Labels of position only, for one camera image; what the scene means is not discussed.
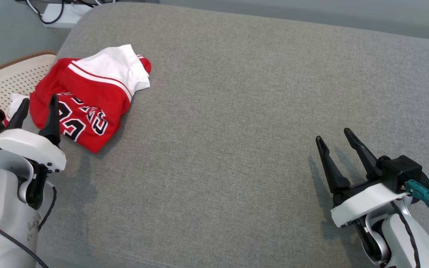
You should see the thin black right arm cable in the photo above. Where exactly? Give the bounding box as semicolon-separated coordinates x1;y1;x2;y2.
390;201;422;268

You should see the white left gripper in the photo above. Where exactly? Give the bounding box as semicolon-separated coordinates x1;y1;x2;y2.
0;93;67;210

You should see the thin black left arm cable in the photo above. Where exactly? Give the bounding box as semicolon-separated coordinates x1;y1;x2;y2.
38;185;57;232

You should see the black power cable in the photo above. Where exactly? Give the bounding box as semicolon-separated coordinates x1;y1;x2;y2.
26;0;66;25

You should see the beige perforated laundry basket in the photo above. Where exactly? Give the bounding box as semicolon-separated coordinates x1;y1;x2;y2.
0;51;57;119

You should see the red jersey with white sleeves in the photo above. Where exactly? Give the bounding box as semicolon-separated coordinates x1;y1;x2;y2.
6;44;152;154

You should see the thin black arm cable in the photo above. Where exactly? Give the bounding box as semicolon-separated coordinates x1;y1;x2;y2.
38;185;57;232
390;201;422;268

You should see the right camera cable, teal connector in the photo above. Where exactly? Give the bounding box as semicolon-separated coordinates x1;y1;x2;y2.
404;179;429;226

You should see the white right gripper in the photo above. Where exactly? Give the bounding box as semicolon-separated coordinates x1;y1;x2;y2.
315;128;411;265

